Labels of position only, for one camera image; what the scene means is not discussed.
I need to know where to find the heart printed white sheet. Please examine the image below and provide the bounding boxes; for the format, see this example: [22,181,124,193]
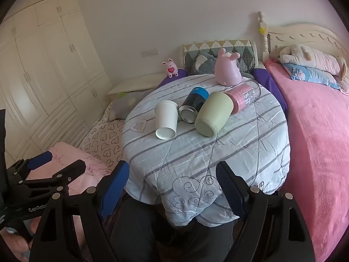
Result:
[78,102,129,170]

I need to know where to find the long pink plush toy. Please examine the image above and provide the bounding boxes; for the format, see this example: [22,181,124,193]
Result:
[278,44,349,80]

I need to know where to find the pink glass cup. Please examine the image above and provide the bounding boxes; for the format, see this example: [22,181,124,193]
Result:
[224,79,262,114]

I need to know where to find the cream wooden headboard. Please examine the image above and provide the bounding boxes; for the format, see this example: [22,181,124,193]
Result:
[258,11,346,64]

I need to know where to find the white paper cup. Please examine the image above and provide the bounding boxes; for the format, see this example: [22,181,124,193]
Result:
[154,100,179,140]

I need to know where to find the large pink rabbit toy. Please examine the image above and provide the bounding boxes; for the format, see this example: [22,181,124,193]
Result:
[214,48,243,86]

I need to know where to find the blue cartoon pillow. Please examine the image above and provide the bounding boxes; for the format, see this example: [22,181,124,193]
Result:
[282,63,343,90]

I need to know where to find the pink fleece blanket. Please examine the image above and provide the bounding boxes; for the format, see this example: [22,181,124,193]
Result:
[264,59,349,262]

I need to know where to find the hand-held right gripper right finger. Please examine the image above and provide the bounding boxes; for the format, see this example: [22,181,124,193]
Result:
[215,160,319,262]

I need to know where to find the dark blue metal cup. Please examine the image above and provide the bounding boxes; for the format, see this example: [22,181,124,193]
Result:
[178,87,210,123]

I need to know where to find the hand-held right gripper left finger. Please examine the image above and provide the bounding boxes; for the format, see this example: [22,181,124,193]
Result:
[32,160,130,262]

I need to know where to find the grey flower pillow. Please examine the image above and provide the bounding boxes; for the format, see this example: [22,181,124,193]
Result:
[109,90,149,121]

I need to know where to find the light pink bedsheet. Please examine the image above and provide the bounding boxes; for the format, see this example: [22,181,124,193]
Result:
[26,141,115,262]

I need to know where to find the grey plush pillow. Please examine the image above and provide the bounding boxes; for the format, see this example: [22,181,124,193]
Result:
[191,53,255,79]

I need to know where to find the pale green cup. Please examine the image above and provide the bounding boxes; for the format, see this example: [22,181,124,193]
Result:
[194,91,234,138]

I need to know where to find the cream wardrobe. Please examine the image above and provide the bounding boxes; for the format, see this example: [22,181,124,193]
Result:
[0,0,113,167]

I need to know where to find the small pink rabbit figurine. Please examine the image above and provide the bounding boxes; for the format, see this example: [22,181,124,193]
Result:
[163,59,179,78]

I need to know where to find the person's left hand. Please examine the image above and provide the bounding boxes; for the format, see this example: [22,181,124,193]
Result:
[0,221,33,262]

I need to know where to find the diamond patterned quilted cushion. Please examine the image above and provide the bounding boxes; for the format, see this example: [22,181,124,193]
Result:
[183,40,257,76]

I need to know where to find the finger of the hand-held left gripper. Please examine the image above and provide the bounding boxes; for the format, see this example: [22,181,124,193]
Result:
[17,159,87,189]
[6,151,54,181]

